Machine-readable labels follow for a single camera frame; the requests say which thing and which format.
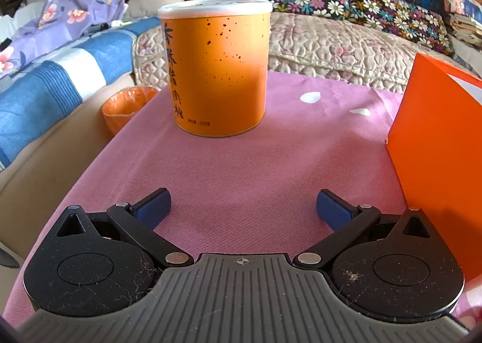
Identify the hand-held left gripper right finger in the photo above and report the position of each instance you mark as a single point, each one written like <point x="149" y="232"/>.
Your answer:
<point x="333" y="210"/>

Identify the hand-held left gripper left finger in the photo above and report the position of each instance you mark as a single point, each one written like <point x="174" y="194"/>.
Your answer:
<point x="152" y="209"/>

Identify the orange cardboard box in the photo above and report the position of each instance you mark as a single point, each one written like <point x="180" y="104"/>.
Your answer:
<point x="440" y="147"/>

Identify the orange canister with white lid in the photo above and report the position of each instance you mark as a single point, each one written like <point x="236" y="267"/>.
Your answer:
<point x="218" y="72"/>

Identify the pink tablecloth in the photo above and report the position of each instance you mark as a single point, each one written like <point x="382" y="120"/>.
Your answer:
<point x="241" y="162"/>

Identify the orange lined waste bin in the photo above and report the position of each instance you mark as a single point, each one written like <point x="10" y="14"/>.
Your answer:
<point x="126" y="109"/>

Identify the beige couch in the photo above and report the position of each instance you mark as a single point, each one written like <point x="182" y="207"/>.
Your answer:
<point x="56" y="166"/>

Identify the blue striped blanket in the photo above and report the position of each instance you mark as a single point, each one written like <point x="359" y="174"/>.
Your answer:
<point x="49" y="90"/>

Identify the quilted beige sofa cover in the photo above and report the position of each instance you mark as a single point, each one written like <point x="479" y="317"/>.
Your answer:
<point x="331" y="49"/>

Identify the black remote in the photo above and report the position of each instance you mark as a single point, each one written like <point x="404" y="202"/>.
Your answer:
<point x="96" y="28"/>

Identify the purple floral cloth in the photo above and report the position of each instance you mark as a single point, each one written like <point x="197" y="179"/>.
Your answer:
<point x="71" y="11"/>

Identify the stack of books and magazines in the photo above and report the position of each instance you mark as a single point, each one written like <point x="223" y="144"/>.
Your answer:
<point x="467" y="23"/>

